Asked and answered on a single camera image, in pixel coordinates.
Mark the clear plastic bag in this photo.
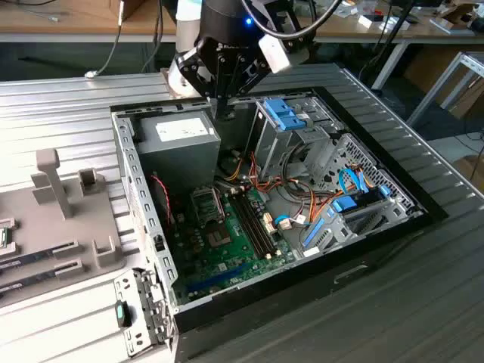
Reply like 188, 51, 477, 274
321, 0, 358, 19

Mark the yellow orange wire bundle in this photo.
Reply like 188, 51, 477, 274
222, 157, 247, 183

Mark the black disk drive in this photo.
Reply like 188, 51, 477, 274
353, 188, 383, 208

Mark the large cardboard box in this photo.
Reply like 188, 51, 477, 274
438, 73, 484, 120

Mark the grey metal disk bay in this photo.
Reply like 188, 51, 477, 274
298, 194, 425, 260

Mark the grey metal drive cage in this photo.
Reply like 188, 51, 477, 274
247, 96, 343, 178

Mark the small white box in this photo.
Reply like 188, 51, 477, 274
357, 14, 383, 29

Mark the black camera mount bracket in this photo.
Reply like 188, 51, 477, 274
264, 0, 317, 65

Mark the blue expansion slot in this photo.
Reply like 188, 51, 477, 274
185, 262, 250, 294

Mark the aluminium profile frame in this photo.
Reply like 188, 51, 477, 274
406, 51, 484, 128

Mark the perforated metal disk bay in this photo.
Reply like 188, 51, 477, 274
313, 132, 427, 224

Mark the wooden workbench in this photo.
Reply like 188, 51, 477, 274
0, 0, 484, 90

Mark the blue plastic rail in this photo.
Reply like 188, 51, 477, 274
301, 217, 327, 247

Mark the black teal release latch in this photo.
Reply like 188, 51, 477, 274
114, 299, 133, 329

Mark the metal socket cover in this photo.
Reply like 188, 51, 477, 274
188, 187, 225, 226

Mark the black RAM slot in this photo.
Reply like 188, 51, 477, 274
232, 191, 273, 259
241, 188, 283, 255
237, 190, 278, 257
228, 193, 268, 261

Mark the blue plastic drive latch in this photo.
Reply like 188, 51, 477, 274
264, 98, 308, 132

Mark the white round object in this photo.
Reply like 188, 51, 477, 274
380, 17, 411, 32

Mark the grey parts rack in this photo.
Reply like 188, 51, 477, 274
0, 147, 128, 308

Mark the flat cardboard box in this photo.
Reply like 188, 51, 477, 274
451, 154, 484, 186

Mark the grey power supply unit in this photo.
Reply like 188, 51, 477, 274
134, 110, 222, 190

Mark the light blue data wire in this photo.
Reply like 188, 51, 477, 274
274, 213, 308, 231

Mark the green motherboard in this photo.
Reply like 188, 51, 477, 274
172, 185, 299, 306

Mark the cable with silver plug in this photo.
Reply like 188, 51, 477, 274
83, 20, 126, 79

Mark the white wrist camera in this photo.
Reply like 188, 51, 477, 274
259, 35, 293, 74

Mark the open cardboard box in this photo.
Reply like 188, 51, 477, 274
440, 2, 478, 23

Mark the black PC case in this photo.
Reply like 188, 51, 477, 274
109, 85, 450, 363

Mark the blue disk carrier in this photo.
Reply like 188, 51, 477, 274
331, 195, 358, 213

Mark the white flat strip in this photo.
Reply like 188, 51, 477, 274
429, 17, 455, 36

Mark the red black twisted wire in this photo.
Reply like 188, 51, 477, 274
150, 173, 183, 225

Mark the dark RAM stick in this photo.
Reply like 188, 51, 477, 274
0, 270, 58, 295
0, 247, 57, 270

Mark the brown cardboard box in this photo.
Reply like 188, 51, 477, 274
109, 0, 148, 22

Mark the CPU socket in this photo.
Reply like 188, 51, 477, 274
203, 225, 232, 249

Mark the black slanted pole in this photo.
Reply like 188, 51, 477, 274
357, 0, 417, 90

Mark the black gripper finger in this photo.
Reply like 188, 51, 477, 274
225, 55, 274, 119
176, 39, 227, 119

